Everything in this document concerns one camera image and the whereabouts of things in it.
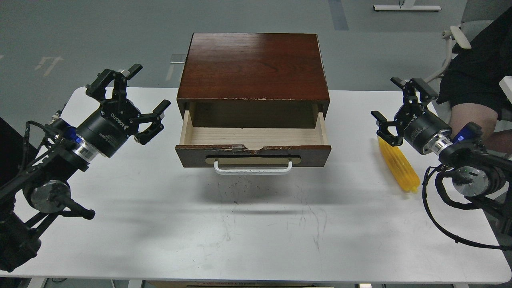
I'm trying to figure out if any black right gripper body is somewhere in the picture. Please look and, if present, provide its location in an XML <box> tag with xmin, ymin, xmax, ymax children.
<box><xmin>395</xmin><ymin>107</ymin><xmax>452</xmax><ymax>155</ymax></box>

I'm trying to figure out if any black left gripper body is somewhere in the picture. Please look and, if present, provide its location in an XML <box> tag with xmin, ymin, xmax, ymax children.
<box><xmin>76</xmin><ymin>100</ymin><xmax>140</xmax><ymax>158</ymax></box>

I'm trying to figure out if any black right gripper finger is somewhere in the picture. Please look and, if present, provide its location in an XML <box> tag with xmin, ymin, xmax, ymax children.
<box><xmin>390</xmin><ymin>77</ymin><xmax>439</xmax><ymax>116</ymax></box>
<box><xmin>370</xmin><ymin>110</ymin><xmax>404</xmax><ymax>146</ymax></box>

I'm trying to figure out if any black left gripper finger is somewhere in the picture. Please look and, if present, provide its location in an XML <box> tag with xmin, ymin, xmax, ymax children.
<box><xmin>129</xmin><ymin>100</ymin><xmax>171</xmax><ymax>145</ymax></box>
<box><xmin>86</xmin><ymin>64</ymin><xmax>143</xmax><ymax>105</ymax></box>

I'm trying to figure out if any yellow corn cob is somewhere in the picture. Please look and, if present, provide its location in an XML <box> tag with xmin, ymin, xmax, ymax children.
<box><xmin>377</xmin><ymin>137</ymin><xmax>420</xmax><ymax>193</ymax></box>

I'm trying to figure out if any wooden drawer with white handle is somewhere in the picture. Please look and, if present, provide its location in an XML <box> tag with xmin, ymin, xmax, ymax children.
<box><xmin>175</xmin><ymin>111</ymin><xmax>332</xmax><ymax>169</ymax></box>

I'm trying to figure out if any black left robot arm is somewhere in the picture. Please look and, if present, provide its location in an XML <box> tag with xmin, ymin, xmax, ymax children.
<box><xmin>1</xmin><ymin>64</ymin><xmax>171</xmax><ymax>272</ymax></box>

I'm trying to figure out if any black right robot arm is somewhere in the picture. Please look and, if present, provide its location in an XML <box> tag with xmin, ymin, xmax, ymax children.
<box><xmin>371</xmin><ymin>77</ymin><xmax>512</xmax><ymax>235</ymax></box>

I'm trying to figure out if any seated person in black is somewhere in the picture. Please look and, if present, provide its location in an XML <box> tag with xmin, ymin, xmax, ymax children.
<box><xmin>437</xmin><ymin>9</ymin><xmax>512</xmax><ymax>154</ymax></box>

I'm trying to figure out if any white desk base bar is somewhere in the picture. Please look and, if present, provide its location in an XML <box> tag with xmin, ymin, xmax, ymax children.
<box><xmin>373</xmin><ymin>0</ymin><xmax>442</xmax><ymax>12</ymax></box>

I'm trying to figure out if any white office chair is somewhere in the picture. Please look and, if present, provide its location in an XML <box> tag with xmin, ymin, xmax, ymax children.
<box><xmin>424</xmin><ymin>0</ymin><xmax>511</xmax><ymax>131</ymax></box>

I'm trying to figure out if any dark wooden cabinet box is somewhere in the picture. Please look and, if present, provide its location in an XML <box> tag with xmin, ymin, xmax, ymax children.
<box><xmin>177</xmin><ymin>33</ymin><xmax>330</xmax><ymax>128</ymax></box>

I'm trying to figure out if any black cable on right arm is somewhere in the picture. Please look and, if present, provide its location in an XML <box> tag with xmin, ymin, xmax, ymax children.
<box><xmin>422</xmin><ymin>165</ymin><xmax>512</xmax><ymax>252</ymax></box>

